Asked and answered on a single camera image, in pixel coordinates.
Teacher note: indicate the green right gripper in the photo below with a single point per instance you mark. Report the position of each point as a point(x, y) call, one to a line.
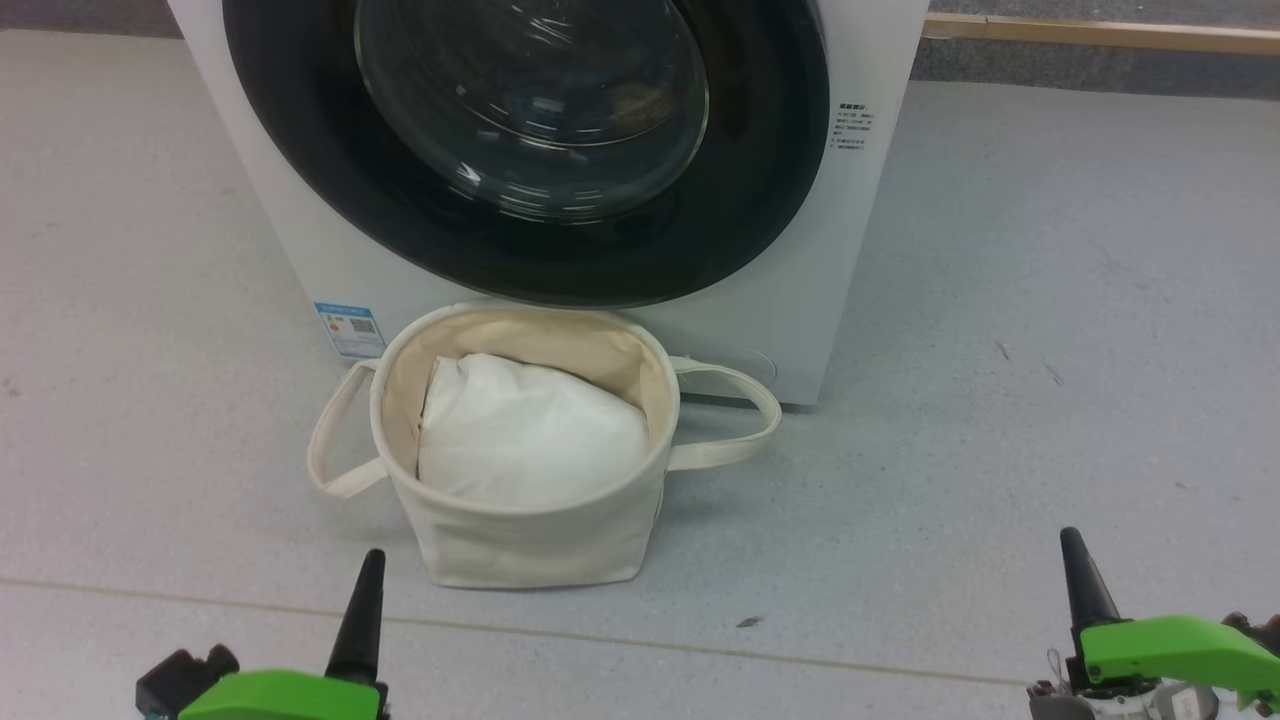
point(1170, 650)

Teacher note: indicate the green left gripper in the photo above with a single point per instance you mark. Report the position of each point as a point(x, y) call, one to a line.
point(280, 700)

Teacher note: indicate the black-rimmed glass washer door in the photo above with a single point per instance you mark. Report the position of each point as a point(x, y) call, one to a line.
point(300, 150)

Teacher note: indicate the white front-load washing machine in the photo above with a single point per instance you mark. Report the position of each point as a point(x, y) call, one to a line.
point(800, 320)

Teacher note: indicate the cream canvas laundry basket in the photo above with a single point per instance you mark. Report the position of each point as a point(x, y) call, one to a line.
point(520, 550)

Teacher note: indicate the white pillow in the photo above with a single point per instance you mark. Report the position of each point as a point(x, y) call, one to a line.
point(530, 440)

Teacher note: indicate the blue energy label sticker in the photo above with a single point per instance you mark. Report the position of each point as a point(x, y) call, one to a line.
point(350, 330)

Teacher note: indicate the round filter cover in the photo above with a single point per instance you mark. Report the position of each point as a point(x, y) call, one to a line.
point(745, 355)

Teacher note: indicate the small printed text label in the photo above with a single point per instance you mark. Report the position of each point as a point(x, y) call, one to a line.
point(851, 125)

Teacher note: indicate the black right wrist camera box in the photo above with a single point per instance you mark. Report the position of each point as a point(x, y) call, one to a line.
point(1255, 630)

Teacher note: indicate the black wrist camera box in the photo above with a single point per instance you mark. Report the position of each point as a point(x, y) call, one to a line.
point(1255, 630)
point(180, 680)

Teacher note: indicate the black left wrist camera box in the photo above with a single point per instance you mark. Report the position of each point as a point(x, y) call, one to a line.
point(180, 680)

